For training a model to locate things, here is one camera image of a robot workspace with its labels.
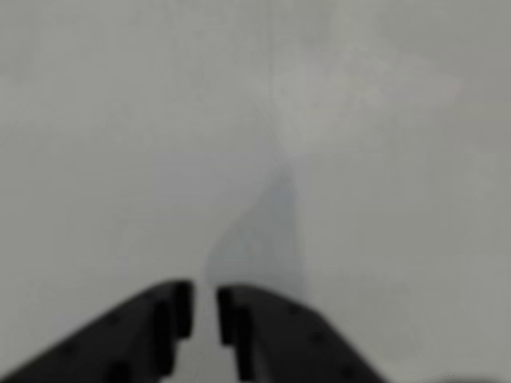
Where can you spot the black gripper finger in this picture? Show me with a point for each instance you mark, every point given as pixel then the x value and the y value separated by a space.
pixel 287 339
pixel 120 339

